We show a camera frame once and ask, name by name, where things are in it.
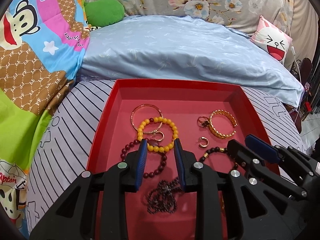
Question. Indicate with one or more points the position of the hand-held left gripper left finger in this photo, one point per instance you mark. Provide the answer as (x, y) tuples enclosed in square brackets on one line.
[(141, 165)]

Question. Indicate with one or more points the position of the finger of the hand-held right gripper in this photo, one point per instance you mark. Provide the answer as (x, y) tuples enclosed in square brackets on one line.
[(237, 152), (262, 148)]

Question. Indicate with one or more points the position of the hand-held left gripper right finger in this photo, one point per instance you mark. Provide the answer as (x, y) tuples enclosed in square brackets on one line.
[(180, 165)]

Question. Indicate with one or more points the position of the gold hoop earring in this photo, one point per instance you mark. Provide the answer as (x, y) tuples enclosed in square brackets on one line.
[(206, 142), (162, 135)]

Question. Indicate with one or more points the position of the dark garnet bead strand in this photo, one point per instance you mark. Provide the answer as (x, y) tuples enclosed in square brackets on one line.
[(162, 197)]

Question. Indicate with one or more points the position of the red cardboard box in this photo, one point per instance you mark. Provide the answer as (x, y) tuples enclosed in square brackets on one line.
[(180, 105)]

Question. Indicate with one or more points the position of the thin rose gold bangle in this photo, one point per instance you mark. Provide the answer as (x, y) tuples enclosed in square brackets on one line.
[(132, 122)]

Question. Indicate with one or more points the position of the pink cat face pillow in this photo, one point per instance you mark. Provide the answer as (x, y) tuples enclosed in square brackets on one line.
[(275, 42)]

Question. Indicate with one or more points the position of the light blue quilt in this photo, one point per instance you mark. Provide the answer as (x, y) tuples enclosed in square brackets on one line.
[(175, 47)]

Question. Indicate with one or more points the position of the beige curtain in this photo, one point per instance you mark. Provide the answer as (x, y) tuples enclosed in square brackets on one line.
[(305, 30)]

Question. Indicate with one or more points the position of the cartoon monkey blanket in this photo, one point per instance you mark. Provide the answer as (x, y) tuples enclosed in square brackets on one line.
[(37, 80)]

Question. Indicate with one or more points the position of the green plush toy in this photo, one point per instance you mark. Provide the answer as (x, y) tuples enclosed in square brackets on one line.
[(105, 12)]

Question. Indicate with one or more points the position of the dark metal frame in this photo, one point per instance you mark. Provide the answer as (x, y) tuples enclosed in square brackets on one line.
[(306, 67)]

